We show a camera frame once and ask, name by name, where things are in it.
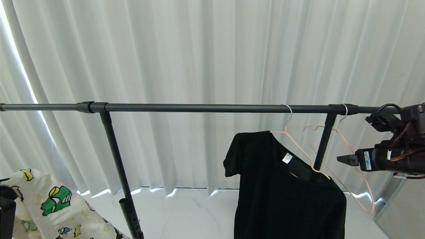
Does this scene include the cream printed garment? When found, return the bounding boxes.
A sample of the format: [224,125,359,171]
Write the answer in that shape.
[0,169,130,239]

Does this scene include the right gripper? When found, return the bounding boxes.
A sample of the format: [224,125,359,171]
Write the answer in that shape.
[355,139,425,175]

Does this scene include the black clothes rack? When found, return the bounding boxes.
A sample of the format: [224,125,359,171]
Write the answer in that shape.
[0,101,402,239]

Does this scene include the black garment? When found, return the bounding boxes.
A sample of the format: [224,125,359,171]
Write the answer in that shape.
[223,131,347,239]

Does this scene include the white curtain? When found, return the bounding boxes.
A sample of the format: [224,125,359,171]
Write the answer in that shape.
[0,0,425,199]

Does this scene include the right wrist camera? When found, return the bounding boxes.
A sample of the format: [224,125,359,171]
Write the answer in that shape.
[365,111,405,134]

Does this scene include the pink clothes hanger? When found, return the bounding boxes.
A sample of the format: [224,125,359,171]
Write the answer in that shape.
[270,105,331,180]
[303,105,376,214]

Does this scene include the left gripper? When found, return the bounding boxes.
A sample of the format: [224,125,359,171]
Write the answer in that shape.
[0,186,18,239]

